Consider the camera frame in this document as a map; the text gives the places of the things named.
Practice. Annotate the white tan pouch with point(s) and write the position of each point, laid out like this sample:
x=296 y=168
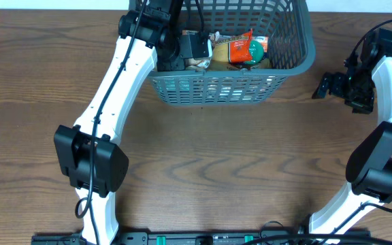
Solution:
x=200 y=64

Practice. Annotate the gold foil snack bag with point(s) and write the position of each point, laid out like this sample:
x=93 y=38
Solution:
x=237 y=65

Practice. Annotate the colourful tissue pack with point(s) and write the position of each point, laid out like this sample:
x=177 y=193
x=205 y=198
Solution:
x=260 y=40

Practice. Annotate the green lid jar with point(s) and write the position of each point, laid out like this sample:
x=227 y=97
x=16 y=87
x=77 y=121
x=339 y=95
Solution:
x=257 y=52

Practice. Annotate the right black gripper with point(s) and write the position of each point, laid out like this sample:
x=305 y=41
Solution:
x=334 y=85

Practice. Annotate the teal snack packet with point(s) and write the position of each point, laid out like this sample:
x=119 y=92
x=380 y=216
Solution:
x=176 y=87

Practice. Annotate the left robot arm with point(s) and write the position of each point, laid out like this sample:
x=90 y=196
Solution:
x=88 y=152

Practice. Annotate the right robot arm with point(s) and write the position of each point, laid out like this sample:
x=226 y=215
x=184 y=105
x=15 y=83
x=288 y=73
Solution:
x=368 y=172

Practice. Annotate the grey plastic basket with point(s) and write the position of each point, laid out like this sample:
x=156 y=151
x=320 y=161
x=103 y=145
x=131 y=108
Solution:
x=291 y=50

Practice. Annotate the spaghetti pasta packet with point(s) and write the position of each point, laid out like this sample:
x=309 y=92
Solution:
x=231 y=51

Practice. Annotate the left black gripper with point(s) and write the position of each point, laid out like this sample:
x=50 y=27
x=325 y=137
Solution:
x=177 y=64

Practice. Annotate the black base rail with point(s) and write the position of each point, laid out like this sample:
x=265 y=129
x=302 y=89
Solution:
x=179 y=238

